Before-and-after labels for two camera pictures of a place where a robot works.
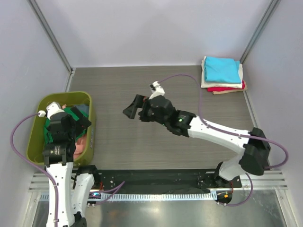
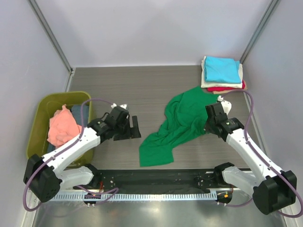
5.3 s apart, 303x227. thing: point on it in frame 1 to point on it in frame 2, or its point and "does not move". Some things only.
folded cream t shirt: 205,84 does not move
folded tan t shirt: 216,92 does not move
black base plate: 160,180 does not move
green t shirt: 69,111 to 185,119
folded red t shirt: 221,89 does not move
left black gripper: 83,122 to 131,132
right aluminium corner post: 272,8 does not move
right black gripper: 139,101 to 207,127
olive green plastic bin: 35,137 does not move
